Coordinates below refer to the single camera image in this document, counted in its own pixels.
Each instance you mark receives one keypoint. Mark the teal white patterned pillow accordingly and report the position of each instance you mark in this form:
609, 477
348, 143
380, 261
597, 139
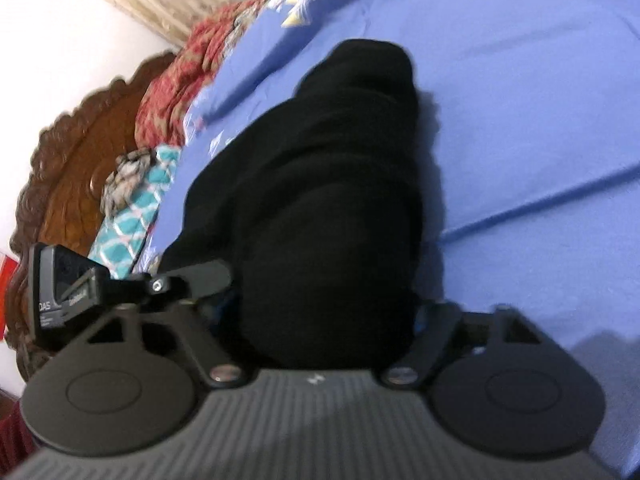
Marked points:
120, 240

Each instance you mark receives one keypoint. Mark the crumpled floral cloth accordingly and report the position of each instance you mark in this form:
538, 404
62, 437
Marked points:
120, 186

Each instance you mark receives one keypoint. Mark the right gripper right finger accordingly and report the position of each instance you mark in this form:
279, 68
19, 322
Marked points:
447, 335

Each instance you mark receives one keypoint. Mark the red floral quilt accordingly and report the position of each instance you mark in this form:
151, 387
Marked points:
165, 103

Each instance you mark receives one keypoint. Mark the carved wooden headboard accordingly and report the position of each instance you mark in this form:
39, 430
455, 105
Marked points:
60, 203

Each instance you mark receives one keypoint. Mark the blue patterned bedsheet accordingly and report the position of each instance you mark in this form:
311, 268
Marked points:
537, 146

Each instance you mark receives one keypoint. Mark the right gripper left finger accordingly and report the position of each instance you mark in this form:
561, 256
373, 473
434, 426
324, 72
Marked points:
178, 317

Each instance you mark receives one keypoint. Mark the black pants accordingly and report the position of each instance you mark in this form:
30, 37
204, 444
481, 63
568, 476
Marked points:
317, 208

